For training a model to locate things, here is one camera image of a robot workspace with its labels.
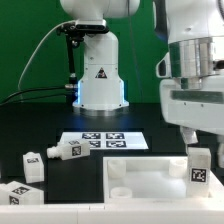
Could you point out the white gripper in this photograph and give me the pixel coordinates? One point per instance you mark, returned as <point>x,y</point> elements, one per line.
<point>194,109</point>

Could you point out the white square tabletop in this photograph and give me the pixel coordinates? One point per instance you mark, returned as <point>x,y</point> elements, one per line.
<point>142,179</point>

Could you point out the black camera on stand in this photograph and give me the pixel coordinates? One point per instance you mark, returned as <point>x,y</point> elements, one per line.
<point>74,32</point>

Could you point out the white marker plate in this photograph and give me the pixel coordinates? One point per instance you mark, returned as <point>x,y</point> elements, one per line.
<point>108,140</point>

